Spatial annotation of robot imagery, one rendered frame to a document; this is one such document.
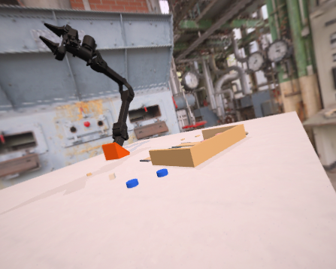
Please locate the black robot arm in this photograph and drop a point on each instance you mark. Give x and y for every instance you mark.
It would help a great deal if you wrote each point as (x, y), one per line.
(87, 52)

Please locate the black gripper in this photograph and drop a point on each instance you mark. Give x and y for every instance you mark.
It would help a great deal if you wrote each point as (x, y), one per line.
(54, 47)

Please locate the blue short cylinder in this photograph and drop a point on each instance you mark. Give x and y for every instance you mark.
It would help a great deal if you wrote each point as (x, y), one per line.
(162, 172)
(132, 183)

